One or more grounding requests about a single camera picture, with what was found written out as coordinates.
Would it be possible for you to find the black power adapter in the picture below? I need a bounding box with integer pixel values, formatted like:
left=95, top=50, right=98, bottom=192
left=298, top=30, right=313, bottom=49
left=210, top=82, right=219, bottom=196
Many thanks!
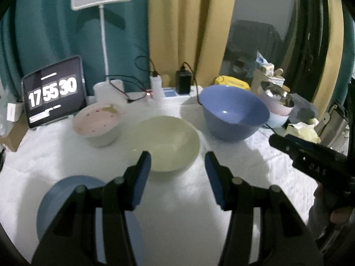
left=176, top=70, right=192, bottom=95

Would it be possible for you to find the teal curtain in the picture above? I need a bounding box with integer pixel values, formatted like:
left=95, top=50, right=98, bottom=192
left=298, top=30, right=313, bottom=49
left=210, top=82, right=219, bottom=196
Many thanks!
left=1, top=0, right=149, bottom=97
left=330, top=5, right=354, bottom=104

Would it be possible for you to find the grey cloth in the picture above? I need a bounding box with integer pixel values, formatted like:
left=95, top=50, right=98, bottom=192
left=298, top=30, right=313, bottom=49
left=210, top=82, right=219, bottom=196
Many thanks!
left=289, top=93, right=318, bottom=124

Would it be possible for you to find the white charger plug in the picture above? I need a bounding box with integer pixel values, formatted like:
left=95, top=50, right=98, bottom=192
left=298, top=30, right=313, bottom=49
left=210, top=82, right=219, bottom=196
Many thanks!
left=150, top=75, right=165, bottom=100

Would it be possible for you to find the tablet showing clock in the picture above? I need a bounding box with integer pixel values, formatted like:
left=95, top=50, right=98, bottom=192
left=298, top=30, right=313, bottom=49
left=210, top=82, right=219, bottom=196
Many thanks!
left=21, top=56, right=87, bottom=129

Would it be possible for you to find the person right hand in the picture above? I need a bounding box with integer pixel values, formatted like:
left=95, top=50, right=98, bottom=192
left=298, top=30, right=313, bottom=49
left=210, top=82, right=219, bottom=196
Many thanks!
left=330, top=208, right=353, bottom=225

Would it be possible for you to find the blue plate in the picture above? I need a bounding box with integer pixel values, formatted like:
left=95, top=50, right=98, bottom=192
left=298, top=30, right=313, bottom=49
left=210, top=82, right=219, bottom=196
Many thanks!
left=36, top=175, right=145, bottom=266

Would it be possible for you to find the pink strawberry bowl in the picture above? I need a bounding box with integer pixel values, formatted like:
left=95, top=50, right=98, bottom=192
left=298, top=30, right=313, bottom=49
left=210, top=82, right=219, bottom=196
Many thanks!
left=72, top=103, right=125, bottom=148

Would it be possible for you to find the yellow curtain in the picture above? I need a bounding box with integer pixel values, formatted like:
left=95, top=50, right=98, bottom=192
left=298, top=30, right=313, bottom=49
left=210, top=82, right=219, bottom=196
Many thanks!
left=148, top=0, right=235, bottom=87
left=312, top=0, right=344, bottom=118

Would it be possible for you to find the pale yellow tissue pack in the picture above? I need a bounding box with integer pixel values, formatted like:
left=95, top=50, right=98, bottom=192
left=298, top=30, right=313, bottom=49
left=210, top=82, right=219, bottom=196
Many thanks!
left=285, top=118, right=321, bottom=144

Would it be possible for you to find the yellow wipes packet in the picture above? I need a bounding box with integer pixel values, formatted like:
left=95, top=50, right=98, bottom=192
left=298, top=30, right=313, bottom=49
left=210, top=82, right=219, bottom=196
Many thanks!
left=214, top=75, right=250, bottom=91

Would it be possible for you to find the small white box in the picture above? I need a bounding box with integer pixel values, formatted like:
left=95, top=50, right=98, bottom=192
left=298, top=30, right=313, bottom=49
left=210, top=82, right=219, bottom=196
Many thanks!
left=7, top=102, right=24, bottom=123

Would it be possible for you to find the teal curtain left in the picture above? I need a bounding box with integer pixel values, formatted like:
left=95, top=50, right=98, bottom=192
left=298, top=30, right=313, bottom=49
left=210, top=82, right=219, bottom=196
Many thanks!
left=1, top=0, right=149, bottom=97

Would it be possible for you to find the yellow curtain left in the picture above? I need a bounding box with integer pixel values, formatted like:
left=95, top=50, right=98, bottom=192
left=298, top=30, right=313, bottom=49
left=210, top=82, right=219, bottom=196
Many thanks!
left=148, top=0, right=235, bottom=87

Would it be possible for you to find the cardboard box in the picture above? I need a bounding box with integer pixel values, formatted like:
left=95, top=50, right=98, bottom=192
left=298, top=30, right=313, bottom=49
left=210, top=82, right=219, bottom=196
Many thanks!
left=1, top=113, right=29, bottom=152

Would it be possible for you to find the teal curtain right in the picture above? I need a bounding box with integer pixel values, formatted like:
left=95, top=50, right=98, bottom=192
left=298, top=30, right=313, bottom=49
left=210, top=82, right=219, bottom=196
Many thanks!
left=330, top=5, right=354, bottom=104

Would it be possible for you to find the large blue bowl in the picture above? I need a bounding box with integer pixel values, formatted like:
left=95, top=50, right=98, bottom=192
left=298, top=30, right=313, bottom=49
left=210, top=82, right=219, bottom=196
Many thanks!
left=199, top=85, right=270, bottom=142

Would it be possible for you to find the yellow curtain right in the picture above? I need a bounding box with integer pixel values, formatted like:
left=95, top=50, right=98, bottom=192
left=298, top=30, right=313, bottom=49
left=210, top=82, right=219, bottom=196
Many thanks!
left=312, top=0, right=344, bottom=118

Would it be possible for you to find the pale yellow bowl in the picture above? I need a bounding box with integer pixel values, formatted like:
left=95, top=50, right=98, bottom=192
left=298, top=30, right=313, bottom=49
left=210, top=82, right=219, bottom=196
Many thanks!
left=128, top=115, right=200, bottom=172

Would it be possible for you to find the white desk lamp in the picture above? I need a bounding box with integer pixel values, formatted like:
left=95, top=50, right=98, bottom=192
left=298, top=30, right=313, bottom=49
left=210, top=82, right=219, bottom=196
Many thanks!
left=70, top=0, right=133, bottom=105

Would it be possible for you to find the white power strip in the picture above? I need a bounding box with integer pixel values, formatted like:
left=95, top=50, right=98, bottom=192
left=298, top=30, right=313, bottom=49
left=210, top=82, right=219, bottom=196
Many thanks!
left=127, top=85, right=205, bottom=104

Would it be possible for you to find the white tablecloth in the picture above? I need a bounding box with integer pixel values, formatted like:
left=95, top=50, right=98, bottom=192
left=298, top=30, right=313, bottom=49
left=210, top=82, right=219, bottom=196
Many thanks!
left=1, top=101, right=317, bottom=265

